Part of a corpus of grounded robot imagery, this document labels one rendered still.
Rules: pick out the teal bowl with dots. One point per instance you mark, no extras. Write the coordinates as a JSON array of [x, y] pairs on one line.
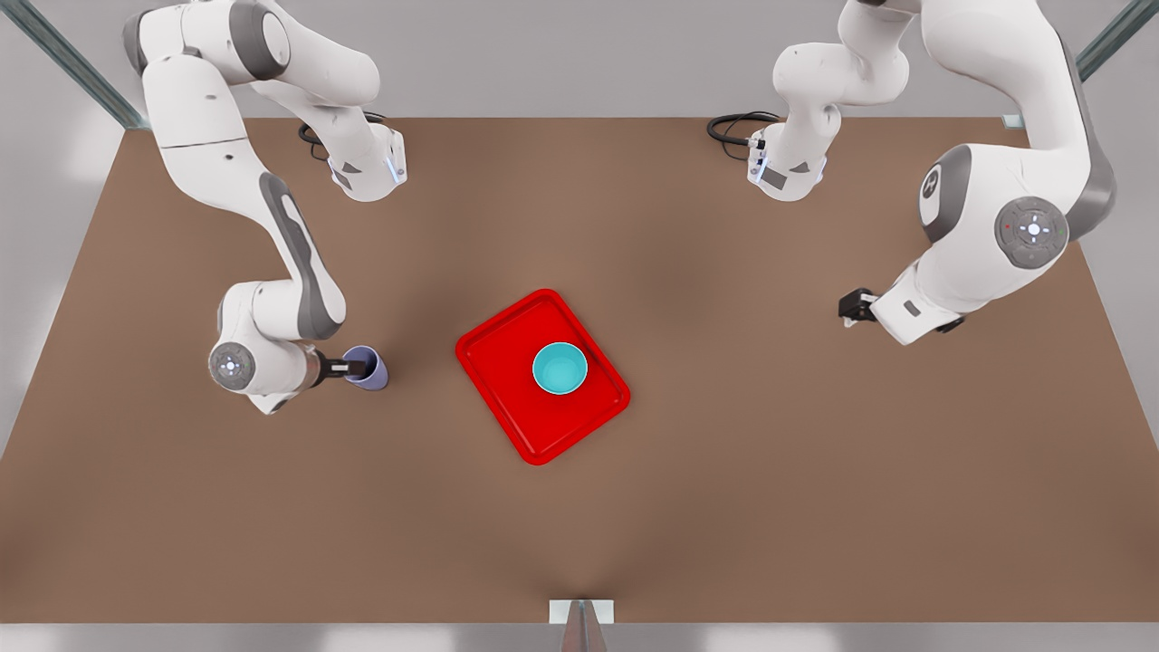
[[560, 369]]

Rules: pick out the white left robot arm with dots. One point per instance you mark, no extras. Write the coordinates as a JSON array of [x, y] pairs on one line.
[[987, 235]]

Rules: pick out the lavender cup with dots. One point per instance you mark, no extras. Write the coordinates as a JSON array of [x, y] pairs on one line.
[[369, 368]]

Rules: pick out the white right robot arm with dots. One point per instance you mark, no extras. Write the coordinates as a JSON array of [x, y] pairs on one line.
[[226, 163]]

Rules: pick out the silver frame post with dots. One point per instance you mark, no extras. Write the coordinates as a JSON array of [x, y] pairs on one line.
[[68, 59], [1109, 36], [581, 627]]

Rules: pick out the red tray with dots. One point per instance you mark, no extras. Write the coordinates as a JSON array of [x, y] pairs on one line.
[[541, 376]]

